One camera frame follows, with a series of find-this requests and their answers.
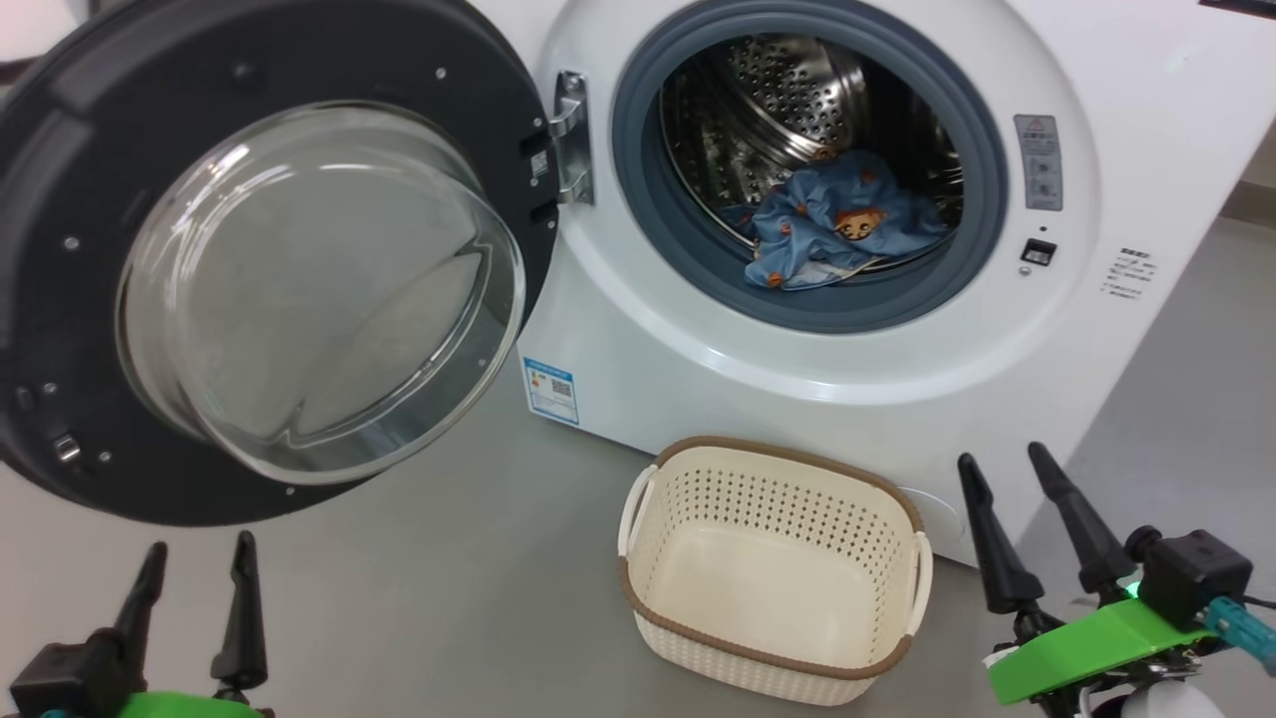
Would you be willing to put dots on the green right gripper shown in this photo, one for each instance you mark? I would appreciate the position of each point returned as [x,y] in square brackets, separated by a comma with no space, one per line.
[1097,648]

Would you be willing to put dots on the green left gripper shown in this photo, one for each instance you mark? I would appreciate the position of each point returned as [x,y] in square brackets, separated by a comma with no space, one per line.
[189,706]

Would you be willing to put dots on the blue cartoon print garment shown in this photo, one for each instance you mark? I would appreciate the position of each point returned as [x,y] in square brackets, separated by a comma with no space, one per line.
[817,249]

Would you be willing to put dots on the round black glass washer door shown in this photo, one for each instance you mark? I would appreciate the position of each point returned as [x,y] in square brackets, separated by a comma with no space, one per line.
[100,150]

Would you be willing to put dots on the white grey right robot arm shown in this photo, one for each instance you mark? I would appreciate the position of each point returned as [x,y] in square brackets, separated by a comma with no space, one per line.
[1176,703]

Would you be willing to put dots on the black square door lock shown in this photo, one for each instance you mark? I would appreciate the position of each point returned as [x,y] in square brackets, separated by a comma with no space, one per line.
[1038,251]

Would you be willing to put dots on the white front-load washing machine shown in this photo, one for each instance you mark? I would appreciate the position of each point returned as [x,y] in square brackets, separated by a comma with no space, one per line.
[797,379]

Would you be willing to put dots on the stainless steel washing machine drum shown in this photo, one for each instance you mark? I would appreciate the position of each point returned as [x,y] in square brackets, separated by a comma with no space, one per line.
[788,90]

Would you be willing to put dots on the grey rubber door gasket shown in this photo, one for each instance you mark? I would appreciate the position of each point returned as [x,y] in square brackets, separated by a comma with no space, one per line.
[636,150]

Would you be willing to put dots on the white label sticker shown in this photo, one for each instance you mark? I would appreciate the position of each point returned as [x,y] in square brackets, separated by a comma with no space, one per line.
[540,166]

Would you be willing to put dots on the silver metal door hinge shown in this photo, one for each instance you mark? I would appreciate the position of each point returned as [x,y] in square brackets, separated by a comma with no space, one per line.
[573,150]

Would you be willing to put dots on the round white filter cover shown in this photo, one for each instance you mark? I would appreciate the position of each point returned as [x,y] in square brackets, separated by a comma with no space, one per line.
[942,519]

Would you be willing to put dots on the cream basket with brown rim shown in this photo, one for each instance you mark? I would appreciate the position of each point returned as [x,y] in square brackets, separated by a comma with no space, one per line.
[778,588]

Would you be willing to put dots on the grey warning sticker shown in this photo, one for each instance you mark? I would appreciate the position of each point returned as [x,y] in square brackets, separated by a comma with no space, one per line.
[1038,165]

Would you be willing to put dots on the blue energy label sticker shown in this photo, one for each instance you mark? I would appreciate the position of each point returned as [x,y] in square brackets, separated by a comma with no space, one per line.
[550,391]

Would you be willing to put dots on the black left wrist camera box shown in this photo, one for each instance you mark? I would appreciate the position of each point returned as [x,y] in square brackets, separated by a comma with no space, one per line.
[55,678]

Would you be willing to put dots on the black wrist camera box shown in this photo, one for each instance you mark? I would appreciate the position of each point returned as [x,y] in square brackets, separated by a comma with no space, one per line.
[1191,573]
[55,678]

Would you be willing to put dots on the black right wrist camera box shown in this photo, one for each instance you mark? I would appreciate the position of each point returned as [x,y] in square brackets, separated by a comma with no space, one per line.
[1191,573]

